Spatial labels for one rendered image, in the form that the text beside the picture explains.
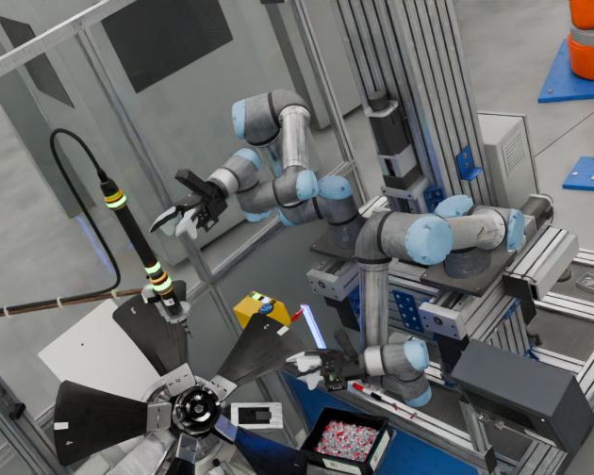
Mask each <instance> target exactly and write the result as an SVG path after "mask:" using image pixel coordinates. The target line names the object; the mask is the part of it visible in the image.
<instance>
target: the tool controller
mask: <svg viewBox="0 0 594 475"><path fill-rule="evenodd" d="M450 376H451V378H452V379H453V381H454V382H455V384H456V385H457V387H458V388H459V389H460V391H461V392H462V393H463V395H464V396H465V398H466V399H467V400H468V402H469V403H470V405H471V406H472V408H473V409H474V411H475V412H476V413H477V414H479V415H480V416H479V418H478V420H479V421H480V422H482V423H484V424H487V421H488V420H489V419H492V420H494V422H493V424H492V426H493V427H494V428H495V429H496V430H499V431H500V430H501V429H502V427H503V426H506V427H509V428H511V429H513V430H516V431H518V432H520V433H522V434H526V435H528V436H530V437H532V438H534V439H536V440H539V441H541V442H543V443H545V444H548V445H550V446H552V447H554V448H557V449H559V450H562V451H564V452H566V453H568V454H571V455H574V454H575V452H576V451H577V449H578V447H579V446H580V444H581V442H582V440H583V438H584V436H585V434H586V431H587V429H588V427H589V425H590V424H591V422H592V420H593V418H594V413H593V411H592V409H591V407H590V405H589V403H588V401H587V399H586V396H585V394H584V392H583V390H582V388H581V387H580V385H579V383H578V381H577V379H576V377H575V375H573V374H571V373H569V372H566V371H564V370H561V369H556V368H554V367H551V366H548V365H545V364H542V363H540V362H537V361H535V360H532V359H529V358H527V357H524V356H521V355H518V354H515V353H513V352H509V351H506V350H503V349H500V348H498V347H495V346H492V345H489V344H486V343H485V342H482V341H479V340H476V339H472V340H471V341H470V343H469V345H468V347H467V348H466V350H465V351H464V352H463V354H462V355H461V357H460V359H459V360H458V362H457V364H456V365H455V367H454V369H453V371H452V373H451V375H450Z"/></svg>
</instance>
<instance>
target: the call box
mask: <svg viewBox="0 0 594 475"><path fill-rule="evenodd" d="M252 292H254V291H252ZM252 292H251V293H252ZM254 293H255V294H258V295H260V296H263V297H264V298H268V299H269V301H267V302H266V303H270V301H271V300H273V299H271V298H269V297H266V296H264V295H261V294H259V293H256V292H254ZM262 301H263V300H262ZM262 301H259V300H258V299H254V298H252V297H249V295H248V296H247V297H246V298H245V299H243V300H242V301H241V302H240V303H239V304H238V305H236V306H235V307H234V308H233V310H234V312H235V314H236V316H237V318H238V320H239V323H240V325H241V327H242V328H243V329H245V327H246V325H247V323H248V321H249V320H250V318H251V316H252V315H253V314H254V313H261V312H260V310H259V308H260V306H261V305H263V304H264V302H262ZM271 306H272V310H271V311H270V312H268V313H265V314H264V315H266V316H269V317H271V318H273V319H276V320H278V321H279V322H281V323H283V324H284V325H285V326H287V327H288V326H289V325H290V324H291V321H290V318H289V314H288V312H287V310H286V308H285V306H284V304H283V303H280V302H278V301H276V303H275V304H271ZM261 314H262V313H261Z"/></svg>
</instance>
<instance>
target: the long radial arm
mask: <svg viewBox="0 0 594 475"><path fill-rule="evenodd" d="M160 442H161V441H160V440H159V439H157V435H156V434H155V431H152V432H151V433H150V434H149V435H148V436H146V437H145V438H144V439H143V440H142V441H141V442H140V443H139V445H138V446H137V447H136V448H134V449H133V450H132V451H131V452H129V453H128V454H127V455H126V456H125V458H124V459H123V460H121V461H120V462H119V463H118V464H117V465H116V466H115V467H114V468H113V469H112V470H111V471H109V472H108V473H107V474H106V475H148V474H149V473H150V472H151V471H152V470H153V469H154V468H155V466H156V465H157V462H158V461H159V459H160V458H162V456H163V455H164V453H165V451H166V450H167V449H168V447H164V444H163V443H160Z"/></svg>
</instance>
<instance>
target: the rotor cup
mask: <svg viewBox="0 0 594 475"><path fill-rule="evenodd" d="M168 401H171V402H172V413H171V426H170V428H168V429H167V430H168V432H169V433H170V434H171V435H172V436H173V437H174V438H176V439H177V440H178V436H179V433H184V434H187V435H190V436H192V437H194V438H197V440H198V441H200V440H202V439H204V438H206V437H207V436H208V435H210V433H211V431H212V428H213V427H214V426H215V425H216V423H217V422H218V420H219V418H220V416H221V411H222V407H221V402H220V400H219V398H218V396H217V394H216V393H215V392H214V391H213V390H211V389H210V388H208V387H206V386H202V385H194V386H191V387H189V388H187V389H185V390H184V391H183V392H182V393H180V394H178V395H176V396H174V397H173V396H171V397H170V398H169V400H168ZM197 404H200V405H202V406H203V411H202V412H201V413H197V412H195V409H194V408H195V406H196V405H197ZM174 410H175V414H173V411H174ZM191 433H195V434H191Z"/></svg>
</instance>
